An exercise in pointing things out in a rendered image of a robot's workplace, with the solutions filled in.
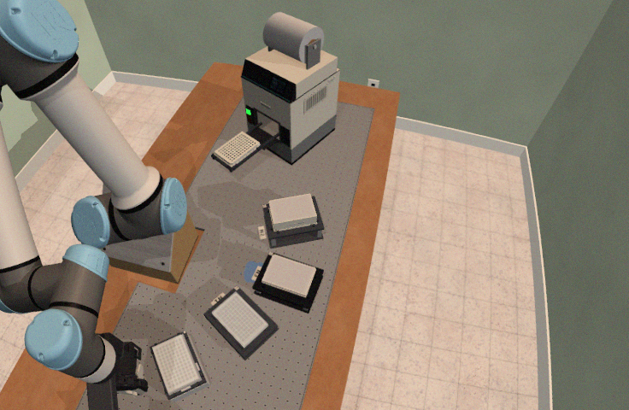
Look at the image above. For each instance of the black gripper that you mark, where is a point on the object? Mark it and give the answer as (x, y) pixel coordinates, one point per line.
(126, 375)

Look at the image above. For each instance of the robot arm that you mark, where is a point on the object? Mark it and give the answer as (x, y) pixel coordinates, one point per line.
(38, 45)

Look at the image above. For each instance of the beige horizontal cylinder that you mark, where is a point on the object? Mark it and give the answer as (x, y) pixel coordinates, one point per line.
(290, 36)

